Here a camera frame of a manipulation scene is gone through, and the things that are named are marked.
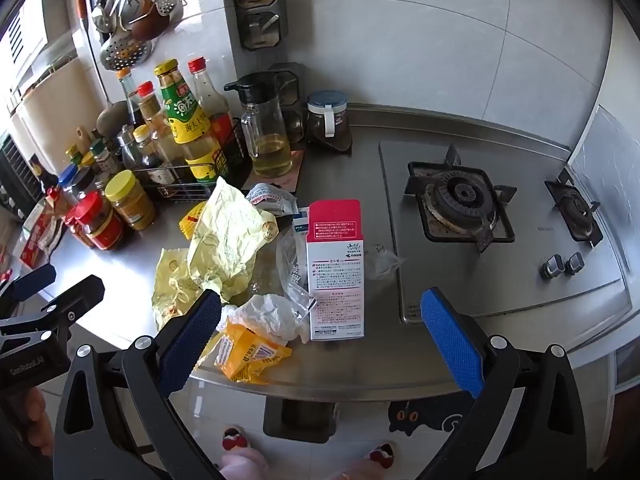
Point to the white foil splash guard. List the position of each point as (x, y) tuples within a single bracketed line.
[(605, 160)]

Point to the clear bag with red print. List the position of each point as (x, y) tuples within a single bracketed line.
[(270, 197)]

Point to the person's pink pants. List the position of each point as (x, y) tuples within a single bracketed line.
[(240, 466)]

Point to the clear plastic bag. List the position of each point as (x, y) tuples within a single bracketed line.
[(295, 270)]

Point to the metal slotted skimmer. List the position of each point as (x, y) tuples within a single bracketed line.
[(125, 50)]

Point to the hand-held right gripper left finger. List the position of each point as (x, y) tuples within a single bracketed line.
[(190, 345)]

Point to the yellow foam fruit net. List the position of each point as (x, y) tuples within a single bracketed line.
[(192, 217)]

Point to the red and white slipper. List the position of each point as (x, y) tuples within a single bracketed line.
[(234, 440), (382, 452)]

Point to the red packet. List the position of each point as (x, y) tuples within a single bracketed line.
[(35, 245)]

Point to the small yellow paper wrapper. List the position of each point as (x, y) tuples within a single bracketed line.
[(172, 285)]

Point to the glass jar with blue lid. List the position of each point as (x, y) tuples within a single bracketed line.
[(327, 120)]

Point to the grey rounded bowl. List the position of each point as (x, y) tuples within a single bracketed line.
[(112, 115)]

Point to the dark spice box set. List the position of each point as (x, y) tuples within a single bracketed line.
[(292, 95)]

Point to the red cap vinegar bottle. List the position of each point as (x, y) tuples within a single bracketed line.
[(215, 105)]

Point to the wall-mounted spice box pair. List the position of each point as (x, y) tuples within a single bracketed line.
[(260, 10)]

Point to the large red lid jar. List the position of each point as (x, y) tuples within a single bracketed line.
[(100, 222)]

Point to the brown ladle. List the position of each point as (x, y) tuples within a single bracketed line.
[(150, 22)]

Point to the red cap amber bottle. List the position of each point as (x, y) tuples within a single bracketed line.
[(152, 115)]

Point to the black lid jar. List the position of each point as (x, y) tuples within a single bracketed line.
[(84, 182)]

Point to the large black burner grate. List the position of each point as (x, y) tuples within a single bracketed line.
[(462, 195)]

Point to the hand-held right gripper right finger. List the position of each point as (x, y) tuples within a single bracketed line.
[(452, 345)]

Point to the green cap spice jar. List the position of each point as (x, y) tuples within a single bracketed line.
[(102, 157)]

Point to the yellow lid jar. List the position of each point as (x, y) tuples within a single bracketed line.
[(130, 200)]

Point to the small clear plastic wrapper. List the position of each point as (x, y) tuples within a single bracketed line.
[(382, 262)]

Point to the metal stove knob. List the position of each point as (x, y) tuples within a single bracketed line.
[(575, 262), (552, 266)]

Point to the large yellow paper wrapper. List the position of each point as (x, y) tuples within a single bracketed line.
[(230, 240)]

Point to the blue cap bottle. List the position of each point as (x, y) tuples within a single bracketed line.
[(67, 179)]

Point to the orange snack packet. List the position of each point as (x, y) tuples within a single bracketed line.
[(250, 355)]

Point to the metal cap glass bottle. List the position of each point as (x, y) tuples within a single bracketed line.
[(127, 147)]

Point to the glass oil pitcher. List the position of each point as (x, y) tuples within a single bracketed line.
[(262, 130)]

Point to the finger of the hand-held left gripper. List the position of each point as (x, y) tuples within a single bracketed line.
[(31, 278), (75, 300)]

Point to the small white box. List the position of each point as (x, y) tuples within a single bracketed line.
[(300, 224)]

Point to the black cat floor mat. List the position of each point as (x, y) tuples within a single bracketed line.
[(425, 410)]

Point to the yellow cap dark bottle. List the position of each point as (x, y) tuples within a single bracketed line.
[(150, 160)]

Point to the pink and white carton box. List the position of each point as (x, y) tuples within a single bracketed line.
[(335, 270)]

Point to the white crumpled tissue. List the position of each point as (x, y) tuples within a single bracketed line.
[(270, 315)]

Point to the steel gas stove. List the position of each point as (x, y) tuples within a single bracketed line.
[(500, 280)]

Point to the small black burner grate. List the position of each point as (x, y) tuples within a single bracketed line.
[(575, 207)]

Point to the large bottle green yellow label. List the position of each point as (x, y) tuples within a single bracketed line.
[(187, 120)]

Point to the small red sauce jar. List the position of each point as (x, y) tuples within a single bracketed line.
[(75, 232)]

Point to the dark soy sauce bottle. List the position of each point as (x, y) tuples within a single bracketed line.
[(129, 97)]

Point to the person's left hand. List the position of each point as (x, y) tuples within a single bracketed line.
[(27, 420)]

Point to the grey waste bin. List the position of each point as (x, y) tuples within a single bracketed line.
[(300, 417)]

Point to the small yellow cap bottle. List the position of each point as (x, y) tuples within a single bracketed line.
[(73, 151)]

